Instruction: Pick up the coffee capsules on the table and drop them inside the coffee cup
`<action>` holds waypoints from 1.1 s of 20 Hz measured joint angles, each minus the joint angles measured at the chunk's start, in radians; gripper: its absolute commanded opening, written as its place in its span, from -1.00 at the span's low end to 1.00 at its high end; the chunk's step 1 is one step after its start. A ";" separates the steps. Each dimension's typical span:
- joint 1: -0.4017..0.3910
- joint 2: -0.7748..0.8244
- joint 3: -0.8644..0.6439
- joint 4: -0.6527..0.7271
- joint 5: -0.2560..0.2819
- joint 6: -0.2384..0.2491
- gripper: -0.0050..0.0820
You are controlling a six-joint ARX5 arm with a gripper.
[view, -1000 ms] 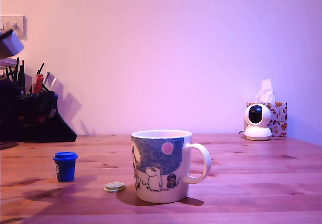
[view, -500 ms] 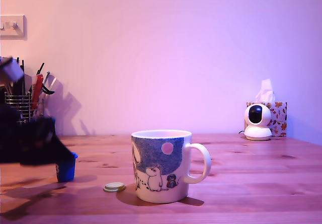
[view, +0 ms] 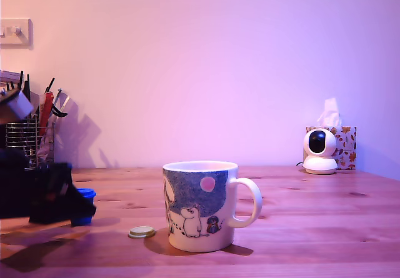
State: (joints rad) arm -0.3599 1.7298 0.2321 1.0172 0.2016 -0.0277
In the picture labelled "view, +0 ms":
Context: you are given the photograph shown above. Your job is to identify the blue coffee capsule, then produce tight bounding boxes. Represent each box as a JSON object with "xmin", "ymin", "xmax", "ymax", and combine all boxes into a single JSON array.
[{"xmin": 71, "ymin": 187, "xmax": 98, "ymax": 227}]

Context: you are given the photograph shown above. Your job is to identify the gold coffee capsule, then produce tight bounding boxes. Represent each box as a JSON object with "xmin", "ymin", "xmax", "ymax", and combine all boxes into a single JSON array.
[{"xmin": 127, "ymin": 226, "xmax": 156, "ymax": 239}]

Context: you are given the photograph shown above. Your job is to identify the crumpled clear plastic bag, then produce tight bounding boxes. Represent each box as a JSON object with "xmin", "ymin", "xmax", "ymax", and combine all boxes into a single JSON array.
[{"xmin": 36, "ymin": 123, "xmax": 56, "ymax": 166}]

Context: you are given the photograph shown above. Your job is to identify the metal tongs with black head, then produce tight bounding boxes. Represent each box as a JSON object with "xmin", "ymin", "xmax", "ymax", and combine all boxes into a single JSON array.
[{"xmin": 49, "ymin": 87, "xmax": 70, "ymax": 119}]

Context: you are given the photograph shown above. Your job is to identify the red white paper sleeve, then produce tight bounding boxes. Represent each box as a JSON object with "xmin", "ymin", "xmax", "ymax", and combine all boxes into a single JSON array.
[{"xmin": 37, "ymin": 92, "xmax": 55, "ymax": 135}]

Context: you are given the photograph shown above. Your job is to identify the wide black spatula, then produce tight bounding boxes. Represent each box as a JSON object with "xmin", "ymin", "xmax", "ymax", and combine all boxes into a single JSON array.
[{"xmin": 23, "ymin": 74, "xmax": 32, "ymax": 102}]

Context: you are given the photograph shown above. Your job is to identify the white ledge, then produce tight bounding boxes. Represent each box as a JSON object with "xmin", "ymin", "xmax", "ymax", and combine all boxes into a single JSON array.
[{"xmin": 0, "ymin": 71, "xmax": 21, "ymax": 84}]

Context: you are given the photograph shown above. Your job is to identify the white cartoon print mug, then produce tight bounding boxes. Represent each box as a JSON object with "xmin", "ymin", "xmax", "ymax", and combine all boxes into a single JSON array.
[{"xmin": 162, "ymin": 161, "xmax": 263, "ymax": 254}]

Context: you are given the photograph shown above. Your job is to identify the white tissue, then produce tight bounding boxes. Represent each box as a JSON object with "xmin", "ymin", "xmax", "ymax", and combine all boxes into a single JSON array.
[{"xmin": 316, "ymin": 97, "xmax": 342, "ymax": 129}]

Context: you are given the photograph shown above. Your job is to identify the leaf print tissue box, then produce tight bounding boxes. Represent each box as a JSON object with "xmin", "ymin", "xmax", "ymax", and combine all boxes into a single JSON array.
[{"xmin": 305, "ymin": 126, "xmax": 358, "ymax": 171}]

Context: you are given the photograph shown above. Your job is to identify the metal wire utensil rack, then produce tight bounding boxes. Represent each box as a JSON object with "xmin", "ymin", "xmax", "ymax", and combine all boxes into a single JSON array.
[{"xmin": 5, "ymin": 117, "xmax": 56, "ymax": 170}]

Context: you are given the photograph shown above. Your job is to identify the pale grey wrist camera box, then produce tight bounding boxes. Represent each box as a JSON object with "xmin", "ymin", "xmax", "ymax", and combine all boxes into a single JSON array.
[{"xmin": 0, "ymin": 89, "xmax": 34, "ymax": 120}]

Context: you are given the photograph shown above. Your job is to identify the white wall switch plate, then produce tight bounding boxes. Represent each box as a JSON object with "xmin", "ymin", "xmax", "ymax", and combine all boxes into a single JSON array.
[{"xmin": 0, "ymin": 18, "xmax": 34, "ymax": 51}]

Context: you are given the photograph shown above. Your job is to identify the small white round camera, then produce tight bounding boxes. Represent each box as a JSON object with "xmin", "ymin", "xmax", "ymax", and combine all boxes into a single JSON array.
[{"xmin": 302, "ymin": 127, "xmax": 339, "ymax": 176}]

